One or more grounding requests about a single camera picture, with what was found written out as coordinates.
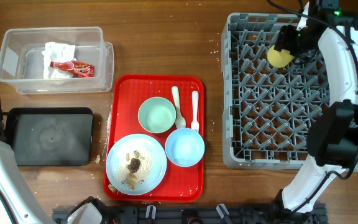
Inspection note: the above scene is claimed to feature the yellow cup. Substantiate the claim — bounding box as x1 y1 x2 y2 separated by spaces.
267 45 295 68

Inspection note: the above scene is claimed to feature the green bowl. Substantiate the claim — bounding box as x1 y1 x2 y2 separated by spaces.
137 96 177 134

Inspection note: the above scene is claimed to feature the red snack wrapper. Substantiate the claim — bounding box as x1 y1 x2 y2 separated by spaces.
50 60 94 78

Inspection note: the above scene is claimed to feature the white napkin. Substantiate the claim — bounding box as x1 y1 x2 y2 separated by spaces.
42 42 75 80

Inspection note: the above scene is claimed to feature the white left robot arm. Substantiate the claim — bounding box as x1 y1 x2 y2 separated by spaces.
0 141 54 223

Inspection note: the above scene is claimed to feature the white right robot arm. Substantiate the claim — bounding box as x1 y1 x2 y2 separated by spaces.
267 1 358 220

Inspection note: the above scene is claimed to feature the grey dishwasher rack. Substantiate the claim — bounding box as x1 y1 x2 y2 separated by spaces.
221 13 358 172

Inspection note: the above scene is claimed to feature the white plastic fork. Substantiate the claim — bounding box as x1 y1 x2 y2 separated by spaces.
191 91 200 133

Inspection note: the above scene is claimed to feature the white plastic spoon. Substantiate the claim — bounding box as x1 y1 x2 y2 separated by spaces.
172 86 186 129

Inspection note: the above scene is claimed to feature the light blue bowl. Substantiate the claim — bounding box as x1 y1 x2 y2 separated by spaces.
165 128 205 167

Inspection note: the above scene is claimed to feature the red plastic tray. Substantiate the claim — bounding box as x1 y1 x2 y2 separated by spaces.
103 74 205 203

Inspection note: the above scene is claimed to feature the light blue plate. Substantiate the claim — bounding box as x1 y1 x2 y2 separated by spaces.
106 134 167 196

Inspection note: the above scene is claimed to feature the clear plastic bin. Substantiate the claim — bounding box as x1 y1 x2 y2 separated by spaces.
0 27 114 94

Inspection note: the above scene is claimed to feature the black tray bin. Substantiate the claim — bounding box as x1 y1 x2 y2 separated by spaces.
4 107 93 166

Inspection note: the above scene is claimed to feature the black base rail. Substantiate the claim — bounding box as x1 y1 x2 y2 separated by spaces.
52 203 326 224

